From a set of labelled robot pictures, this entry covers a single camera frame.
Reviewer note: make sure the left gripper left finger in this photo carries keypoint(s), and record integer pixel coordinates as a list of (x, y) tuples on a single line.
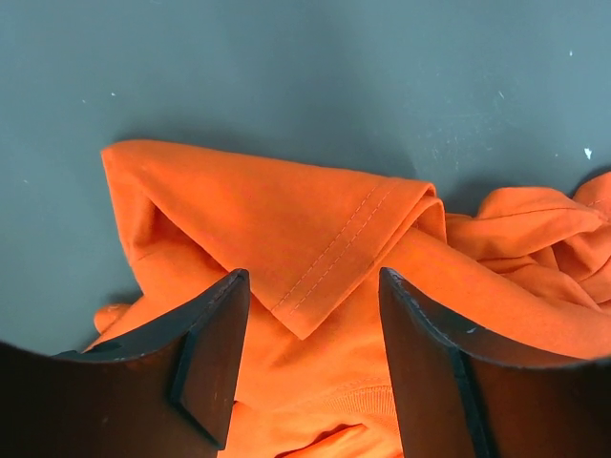
[(164, 389)]

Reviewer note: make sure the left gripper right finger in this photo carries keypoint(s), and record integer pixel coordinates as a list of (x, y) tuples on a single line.
[(462, 390)]

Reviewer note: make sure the orange t-shirt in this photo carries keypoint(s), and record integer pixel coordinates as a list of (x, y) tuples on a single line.
[(532, 265)]

